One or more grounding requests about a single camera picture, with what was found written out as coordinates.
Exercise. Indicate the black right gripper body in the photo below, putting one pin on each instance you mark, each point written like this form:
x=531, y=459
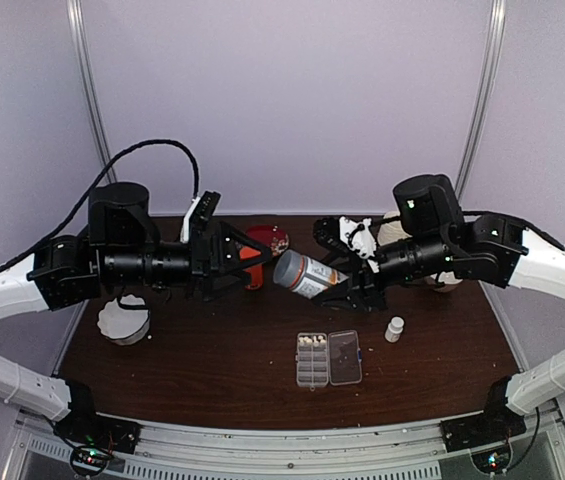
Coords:
x=362, y=274

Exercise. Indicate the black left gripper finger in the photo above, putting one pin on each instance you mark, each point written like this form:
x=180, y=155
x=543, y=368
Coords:
x=238, y=251
x=213, y=288

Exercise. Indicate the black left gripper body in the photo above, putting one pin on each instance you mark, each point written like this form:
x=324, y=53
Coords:
x=198, y=253

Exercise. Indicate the orange pill bottle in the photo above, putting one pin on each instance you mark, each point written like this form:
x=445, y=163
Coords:
x=256, y=271

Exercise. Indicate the white pill bottle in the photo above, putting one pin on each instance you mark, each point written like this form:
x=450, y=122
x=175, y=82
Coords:
x=394, y=329

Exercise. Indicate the grey lid pill bottle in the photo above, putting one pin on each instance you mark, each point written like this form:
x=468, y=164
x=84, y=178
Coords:
x=316, y=278

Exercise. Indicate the grey bottle lid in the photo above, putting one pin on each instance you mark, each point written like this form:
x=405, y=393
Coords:
x=289, y=269

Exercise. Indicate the clear plastic pill organizer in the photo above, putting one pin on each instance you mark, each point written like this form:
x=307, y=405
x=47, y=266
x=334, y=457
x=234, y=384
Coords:
x=338, y=362

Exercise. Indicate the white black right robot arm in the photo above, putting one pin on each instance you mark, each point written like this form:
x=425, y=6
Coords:
x=494, y=248

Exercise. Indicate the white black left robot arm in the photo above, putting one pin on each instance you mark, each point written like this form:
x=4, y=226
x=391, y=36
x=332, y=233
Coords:
x=120, y=247

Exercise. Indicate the white pills in organizer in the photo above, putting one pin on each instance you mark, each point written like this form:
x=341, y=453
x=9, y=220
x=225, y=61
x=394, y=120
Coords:
x=312, y=341

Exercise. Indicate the red floral plate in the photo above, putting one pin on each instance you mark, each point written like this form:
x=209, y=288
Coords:
x=272, y=236

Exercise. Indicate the cream ribbed mug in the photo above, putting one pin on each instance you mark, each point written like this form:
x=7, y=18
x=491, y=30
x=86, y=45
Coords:
x=390, y=232

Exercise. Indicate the small white bowl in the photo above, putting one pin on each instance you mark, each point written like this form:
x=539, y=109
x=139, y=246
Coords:
x=445, y=282

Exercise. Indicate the white scalloped bowl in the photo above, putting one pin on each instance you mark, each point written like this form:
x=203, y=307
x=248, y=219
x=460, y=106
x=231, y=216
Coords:
x=125, y=320

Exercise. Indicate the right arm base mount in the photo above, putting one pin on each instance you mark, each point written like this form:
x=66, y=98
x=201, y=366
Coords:
x=486, y=436

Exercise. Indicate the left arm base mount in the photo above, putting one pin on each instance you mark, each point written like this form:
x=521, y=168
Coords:
x=94, y=439

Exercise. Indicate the left aluminium frame post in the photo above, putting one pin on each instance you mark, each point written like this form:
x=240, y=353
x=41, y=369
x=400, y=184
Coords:
x=78, y=33

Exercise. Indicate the aluminium frame post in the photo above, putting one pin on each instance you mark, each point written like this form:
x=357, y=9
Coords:
x=487, y=79
x=78, y=33

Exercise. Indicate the right aluminium frame post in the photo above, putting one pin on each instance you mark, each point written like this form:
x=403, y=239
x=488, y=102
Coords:
x=487, y=79

